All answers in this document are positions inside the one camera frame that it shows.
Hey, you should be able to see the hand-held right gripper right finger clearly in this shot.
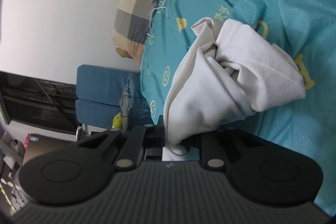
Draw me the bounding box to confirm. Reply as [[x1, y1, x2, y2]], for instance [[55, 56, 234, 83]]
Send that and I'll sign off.
[[181, 127, 266, 171]]

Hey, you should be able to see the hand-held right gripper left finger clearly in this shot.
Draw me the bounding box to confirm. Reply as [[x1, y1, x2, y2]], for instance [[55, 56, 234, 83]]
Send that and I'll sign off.
[[77, 115, 166, 171]]

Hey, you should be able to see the white shirt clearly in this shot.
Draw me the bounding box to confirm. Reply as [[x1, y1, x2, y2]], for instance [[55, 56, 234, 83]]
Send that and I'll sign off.
[[163, 18, 307, 156]]

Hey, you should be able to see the yellow-green plush toy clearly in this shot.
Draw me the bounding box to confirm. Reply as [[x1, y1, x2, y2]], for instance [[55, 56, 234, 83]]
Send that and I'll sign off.
[[112, 113, 124, 128]]

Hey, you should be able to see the grey cloth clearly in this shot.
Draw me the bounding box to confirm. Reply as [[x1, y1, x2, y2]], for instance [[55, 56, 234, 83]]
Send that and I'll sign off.
[[119, 77, 135, 119]]

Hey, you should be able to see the blue covered chair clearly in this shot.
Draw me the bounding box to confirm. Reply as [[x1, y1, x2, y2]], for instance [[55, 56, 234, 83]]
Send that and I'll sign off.
[[75, 98, 155, 135], [76, 64, 143, 109]]

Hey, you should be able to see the brown cushion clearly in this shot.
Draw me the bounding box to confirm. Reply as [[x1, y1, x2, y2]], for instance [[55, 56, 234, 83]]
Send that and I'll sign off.
[[113, 40, 143, 65]]

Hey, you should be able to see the beige refrigerator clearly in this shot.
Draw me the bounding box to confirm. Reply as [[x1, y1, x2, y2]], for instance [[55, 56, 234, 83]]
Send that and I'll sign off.
[[22, 132, 76, 165]]

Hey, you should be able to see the dark barred window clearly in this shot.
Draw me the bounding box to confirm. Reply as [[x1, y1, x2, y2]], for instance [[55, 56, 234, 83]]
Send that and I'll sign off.
[[0, 70, 79, 135]]

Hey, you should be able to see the white shelf rack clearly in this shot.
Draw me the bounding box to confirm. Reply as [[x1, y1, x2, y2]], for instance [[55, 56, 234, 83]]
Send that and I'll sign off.
[[0, 132, 29, 216]]

